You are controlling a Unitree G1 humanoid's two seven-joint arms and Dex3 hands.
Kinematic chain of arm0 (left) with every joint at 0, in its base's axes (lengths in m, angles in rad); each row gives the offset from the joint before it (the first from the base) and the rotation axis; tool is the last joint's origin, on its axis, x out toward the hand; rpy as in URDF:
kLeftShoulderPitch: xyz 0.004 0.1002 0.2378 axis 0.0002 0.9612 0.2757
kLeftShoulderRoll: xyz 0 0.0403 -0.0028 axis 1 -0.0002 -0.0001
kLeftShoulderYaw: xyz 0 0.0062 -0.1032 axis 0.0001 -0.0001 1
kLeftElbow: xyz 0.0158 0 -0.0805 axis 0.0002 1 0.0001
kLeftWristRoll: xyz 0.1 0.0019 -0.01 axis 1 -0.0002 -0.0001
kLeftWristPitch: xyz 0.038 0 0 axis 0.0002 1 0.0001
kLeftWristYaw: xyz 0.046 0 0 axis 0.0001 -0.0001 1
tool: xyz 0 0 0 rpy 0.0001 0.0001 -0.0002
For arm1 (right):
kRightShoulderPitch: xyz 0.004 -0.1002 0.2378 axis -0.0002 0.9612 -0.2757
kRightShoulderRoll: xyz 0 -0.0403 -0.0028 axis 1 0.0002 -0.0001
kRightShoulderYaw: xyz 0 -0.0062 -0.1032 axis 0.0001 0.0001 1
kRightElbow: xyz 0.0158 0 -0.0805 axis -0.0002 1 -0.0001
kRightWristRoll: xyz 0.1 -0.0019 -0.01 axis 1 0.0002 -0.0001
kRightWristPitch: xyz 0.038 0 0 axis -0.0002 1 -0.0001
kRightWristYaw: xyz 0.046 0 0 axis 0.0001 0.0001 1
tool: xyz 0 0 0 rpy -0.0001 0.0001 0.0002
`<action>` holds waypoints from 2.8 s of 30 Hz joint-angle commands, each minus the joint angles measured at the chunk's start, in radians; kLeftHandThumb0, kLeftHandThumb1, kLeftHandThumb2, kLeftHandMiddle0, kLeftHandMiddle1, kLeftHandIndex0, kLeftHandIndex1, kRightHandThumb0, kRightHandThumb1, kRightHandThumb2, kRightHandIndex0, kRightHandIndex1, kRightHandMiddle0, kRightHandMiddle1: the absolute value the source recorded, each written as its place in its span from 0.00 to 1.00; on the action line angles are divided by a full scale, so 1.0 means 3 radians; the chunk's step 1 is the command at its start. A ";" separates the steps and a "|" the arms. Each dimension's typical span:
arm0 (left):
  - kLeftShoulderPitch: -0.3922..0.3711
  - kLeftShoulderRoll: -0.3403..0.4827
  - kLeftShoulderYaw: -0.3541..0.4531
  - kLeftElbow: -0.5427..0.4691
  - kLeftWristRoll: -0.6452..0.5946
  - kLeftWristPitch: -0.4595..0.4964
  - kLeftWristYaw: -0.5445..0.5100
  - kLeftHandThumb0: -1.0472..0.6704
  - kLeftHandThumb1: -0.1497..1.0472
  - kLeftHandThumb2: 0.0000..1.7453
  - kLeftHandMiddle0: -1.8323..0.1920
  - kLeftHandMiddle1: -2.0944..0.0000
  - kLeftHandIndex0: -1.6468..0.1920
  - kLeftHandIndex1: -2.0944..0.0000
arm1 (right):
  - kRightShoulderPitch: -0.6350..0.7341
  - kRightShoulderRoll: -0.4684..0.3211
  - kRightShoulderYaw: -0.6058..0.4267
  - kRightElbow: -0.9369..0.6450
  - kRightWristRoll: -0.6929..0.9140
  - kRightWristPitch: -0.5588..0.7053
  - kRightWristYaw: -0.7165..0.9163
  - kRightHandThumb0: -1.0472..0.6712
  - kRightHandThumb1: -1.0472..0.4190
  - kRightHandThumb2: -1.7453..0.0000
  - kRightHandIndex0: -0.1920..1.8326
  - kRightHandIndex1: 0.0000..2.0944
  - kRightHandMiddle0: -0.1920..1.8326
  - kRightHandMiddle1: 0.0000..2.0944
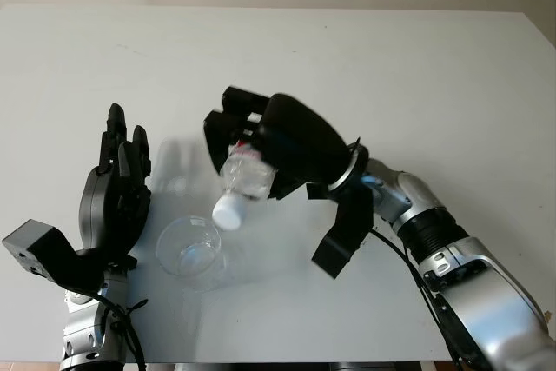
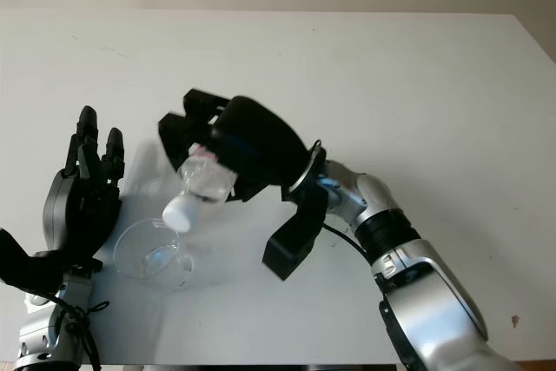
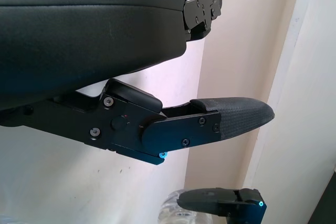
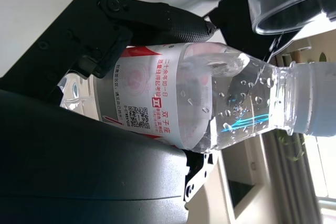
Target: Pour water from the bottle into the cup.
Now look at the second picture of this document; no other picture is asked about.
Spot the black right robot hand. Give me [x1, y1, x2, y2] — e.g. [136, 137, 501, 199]
[156, 88, 326, 205]

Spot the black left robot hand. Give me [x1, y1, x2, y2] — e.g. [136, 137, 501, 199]
[42, 105, 128, 268]

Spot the clear plastic water bottle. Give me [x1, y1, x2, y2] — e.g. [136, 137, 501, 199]
[162, 142, 238, 234]

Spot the clear glass cup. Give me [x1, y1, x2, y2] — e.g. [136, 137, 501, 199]
[112, 217, 195, 292]

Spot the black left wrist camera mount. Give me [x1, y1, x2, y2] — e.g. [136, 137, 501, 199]
[0, 227, 104, 299]

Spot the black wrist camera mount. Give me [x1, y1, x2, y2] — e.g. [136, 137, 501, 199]
[261, 141, 328, 282]
[0, 227, 104, 299]

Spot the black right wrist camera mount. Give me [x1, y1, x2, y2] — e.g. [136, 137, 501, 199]
[261, 141, 328, 282]

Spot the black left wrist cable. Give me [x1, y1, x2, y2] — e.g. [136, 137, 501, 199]
[30, 288, 110, 371]

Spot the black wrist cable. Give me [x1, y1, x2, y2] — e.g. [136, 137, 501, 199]
[30, 288, 110, 371]
[322, 222, 371, 262]

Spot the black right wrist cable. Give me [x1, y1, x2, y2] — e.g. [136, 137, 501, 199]
[322, 222, 371, 262]

